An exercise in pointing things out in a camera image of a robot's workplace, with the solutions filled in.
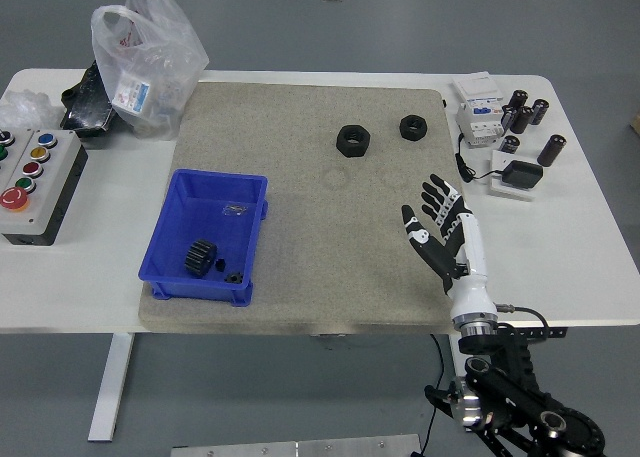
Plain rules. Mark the large black cylindrical capacitor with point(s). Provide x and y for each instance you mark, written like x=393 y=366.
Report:
x=551 y=150

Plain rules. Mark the black power adapter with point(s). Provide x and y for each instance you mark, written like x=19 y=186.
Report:
x=523 y=173

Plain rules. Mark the grey-brown mat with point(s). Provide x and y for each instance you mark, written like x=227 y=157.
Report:
x=300 y=202

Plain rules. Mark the black plastic case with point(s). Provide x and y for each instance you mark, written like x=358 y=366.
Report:
x=85 y=107

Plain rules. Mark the brown cardboard box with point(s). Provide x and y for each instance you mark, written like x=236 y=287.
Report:
x=635 y=123

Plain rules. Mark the large black gear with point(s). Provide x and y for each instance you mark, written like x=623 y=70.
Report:
x=200 y=258

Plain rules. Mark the blue plastic bin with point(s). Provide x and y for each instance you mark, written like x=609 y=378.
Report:
x=200 y=227

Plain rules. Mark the crumpled clear plastic wrap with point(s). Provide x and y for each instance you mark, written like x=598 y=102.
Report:
x=22 y=108

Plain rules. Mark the white flat plate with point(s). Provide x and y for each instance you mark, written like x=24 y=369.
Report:
x=497 y=159

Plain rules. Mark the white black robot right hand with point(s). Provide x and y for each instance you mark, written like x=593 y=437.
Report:
x=470 y=287

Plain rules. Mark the small black hex nut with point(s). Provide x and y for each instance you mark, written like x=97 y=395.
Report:
x=413 y=127

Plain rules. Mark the white blue small carton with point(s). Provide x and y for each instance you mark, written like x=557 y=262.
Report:
x=131 y=93

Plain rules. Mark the clear plastic bag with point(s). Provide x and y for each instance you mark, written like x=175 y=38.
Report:
x=150 y=52

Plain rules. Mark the white circuit breaker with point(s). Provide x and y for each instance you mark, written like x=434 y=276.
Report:
x=477 y=112

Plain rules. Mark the grey push-button control box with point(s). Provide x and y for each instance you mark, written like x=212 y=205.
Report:
x=45 y=192

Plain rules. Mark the silver metal plate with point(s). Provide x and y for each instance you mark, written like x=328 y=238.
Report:
x=295 y=447

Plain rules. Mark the large black hex nut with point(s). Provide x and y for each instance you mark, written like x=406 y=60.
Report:
x=353 y=140

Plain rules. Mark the small clear screw bag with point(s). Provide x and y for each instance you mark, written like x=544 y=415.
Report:
x=235 y=210

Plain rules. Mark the small black gear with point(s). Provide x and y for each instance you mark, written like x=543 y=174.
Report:
x=233 y=278

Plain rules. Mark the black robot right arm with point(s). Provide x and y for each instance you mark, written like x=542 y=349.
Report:
x=520 y=397

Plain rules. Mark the grey button box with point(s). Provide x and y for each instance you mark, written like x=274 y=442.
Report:
x=4 y=144

